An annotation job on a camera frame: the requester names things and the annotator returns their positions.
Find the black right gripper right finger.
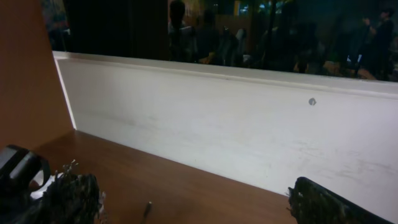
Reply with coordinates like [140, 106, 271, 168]
[288, 177, 392, 224]

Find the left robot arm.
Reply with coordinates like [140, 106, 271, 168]
[1, 145, 50, 214]

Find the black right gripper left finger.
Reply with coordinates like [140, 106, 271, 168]
[18, 160, 105, 224]

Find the black white braided cable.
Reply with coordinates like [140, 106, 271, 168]
[141, 200, 154, 220]

